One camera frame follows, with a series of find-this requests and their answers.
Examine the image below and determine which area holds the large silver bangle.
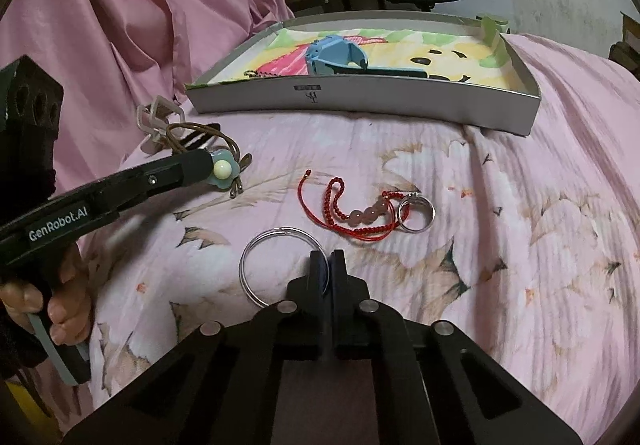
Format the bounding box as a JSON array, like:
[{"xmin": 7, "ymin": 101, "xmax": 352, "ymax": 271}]
[{"xmin": 238, "ymin": 226, "xmax": 330, "ymax": 309}]

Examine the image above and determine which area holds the red beaded string bracelet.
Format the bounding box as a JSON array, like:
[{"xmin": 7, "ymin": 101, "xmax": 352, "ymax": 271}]
[{"xmin": 296, "ymin": 169, "xmax": 411, "ymax": 243}]

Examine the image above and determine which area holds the flower pearl hair tie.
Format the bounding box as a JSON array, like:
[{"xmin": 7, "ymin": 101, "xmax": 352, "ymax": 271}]
[{"xmin": 164, "ymin": 121, "xmax": 254, "ymax": 200}]

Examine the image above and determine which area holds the silver ring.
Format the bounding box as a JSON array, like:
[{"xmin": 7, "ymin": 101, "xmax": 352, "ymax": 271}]
[{"xmin": 396, "ymin": 192, "xmax": 437, "ymax": 234}]

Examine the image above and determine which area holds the left hand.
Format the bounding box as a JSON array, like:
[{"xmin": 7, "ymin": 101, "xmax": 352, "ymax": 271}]
[{"xmin": 1, "ymin": 243, "xmax": 92, "ymax": 345}]

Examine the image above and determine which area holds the clear plastic hair claw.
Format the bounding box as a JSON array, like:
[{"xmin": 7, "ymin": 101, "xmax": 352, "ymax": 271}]
[{"xmin": 136, "ymin": 95, "xmax": 186, "ymax": 155}]

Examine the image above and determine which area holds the pink curtain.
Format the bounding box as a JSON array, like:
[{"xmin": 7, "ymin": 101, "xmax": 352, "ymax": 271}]
[{"xmin": 1, "ymin": 0, "xmax": 291, "ymax": 191}]

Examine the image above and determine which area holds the pink floral bedsheet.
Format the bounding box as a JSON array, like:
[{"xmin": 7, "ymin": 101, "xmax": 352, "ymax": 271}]
[{"xmin": 29, "ymin": 31, "xmax": 640, "ymax": 445}]

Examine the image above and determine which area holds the blue smart watch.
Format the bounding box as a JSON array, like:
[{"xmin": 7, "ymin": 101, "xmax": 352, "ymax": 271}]
[{"xmin": 305, "ymin": 35, "xmax": 428, "ymax": 79}]

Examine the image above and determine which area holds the grey cardboard box tray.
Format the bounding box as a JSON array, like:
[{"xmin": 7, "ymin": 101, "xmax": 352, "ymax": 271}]
[{"xmin": 188, "ymin": 11, "xmax": 541, "ymax": 136}]

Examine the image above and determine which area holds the green plastic stool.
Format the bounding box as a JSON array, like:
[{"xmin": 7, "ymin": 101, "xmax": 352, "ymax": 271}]
[{"xmin": 476, "ymin": 14, "xmax": 511, "ymax": 34}]

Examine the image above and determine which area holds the cardboard box by wall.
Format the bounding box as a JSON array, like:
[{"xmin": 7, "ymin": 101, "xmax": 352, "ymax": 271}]
[{"xmin": 608, "ymin": 13, "xmax": 640, "ymax": 80}]

